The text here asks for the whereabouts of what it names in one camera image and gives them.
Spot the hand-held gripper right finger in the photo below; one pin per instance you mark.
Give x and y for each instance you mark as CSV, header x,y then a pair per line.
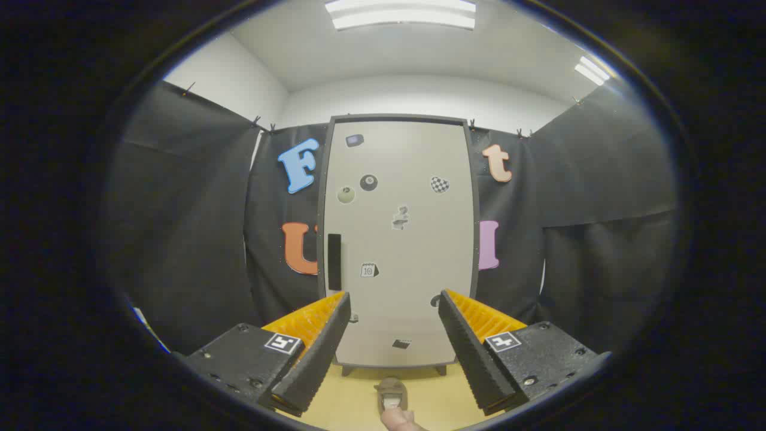
x,y
473,359

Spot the grey shoe cabinet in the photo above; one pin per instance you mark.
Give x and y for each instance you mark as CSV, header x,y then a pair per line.
x,y
321,197

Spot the brown fuzzy shoe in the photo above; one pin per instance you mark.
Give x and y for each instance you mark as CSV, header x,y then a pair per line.
x,y
390,388

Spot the long ceiling light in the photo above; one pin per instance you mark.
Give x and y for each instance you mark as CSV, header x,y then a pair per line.
x,y
401,15

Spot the black backdrop cloth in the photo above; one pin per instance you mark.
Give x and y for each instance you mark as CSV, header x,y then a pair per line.
x,y
191,227

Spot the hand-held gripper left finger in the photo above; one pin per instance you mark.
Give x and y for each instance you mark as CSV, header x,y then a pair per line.
x,y
323,353

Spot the small ceiling light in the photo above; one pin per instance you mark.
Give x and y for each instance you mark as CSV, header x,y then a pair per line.
x,y
591,70

